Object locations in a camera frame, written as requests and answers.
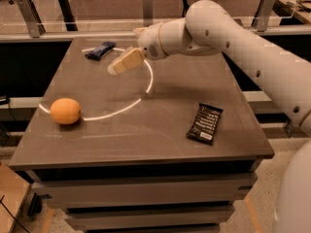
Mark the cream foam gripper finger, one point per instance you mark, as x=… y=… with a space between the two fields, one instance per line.
x=129 y=59

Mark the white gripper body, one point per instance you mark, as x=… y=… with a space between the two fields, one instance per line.
x=150 y=43

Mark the blue rxbar wrapper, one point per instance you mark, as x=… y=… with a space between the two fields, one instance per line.
x=100 y=51

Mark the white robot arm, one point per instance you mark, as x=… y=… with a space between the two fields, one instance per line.
x=285 y=78

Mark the orange fruit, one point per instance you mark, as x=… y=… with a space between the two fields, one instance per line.
x=65 y=111

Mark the black snack bar wrapper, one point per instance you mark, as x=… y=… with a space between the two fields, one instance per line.
x=205 y=124

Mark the grey table with drawers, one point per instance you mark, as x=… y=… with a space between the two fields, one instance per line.
x=127 y=166

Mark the clear acrylic barrier panel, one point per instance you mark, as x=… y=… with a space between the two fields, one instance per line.
x=101 y=25

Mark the wooden box lower left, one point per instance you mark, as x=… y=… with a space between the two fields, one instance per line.
x=13 y=190

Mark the middle metal bracket post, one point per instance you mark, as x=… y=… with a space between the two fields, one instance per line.
x=148 y=12

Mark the metal bracket post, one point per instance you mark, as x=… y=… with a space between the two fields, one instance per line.
x=265 y=10
x=148 y=12
x=28 y=15

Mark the left metal bracket post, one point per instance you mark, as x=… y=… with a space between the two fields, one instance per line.
x=28 y=15

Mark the right metal bracket post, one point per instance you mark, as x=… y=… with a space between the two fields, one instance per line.
x=265 y=10

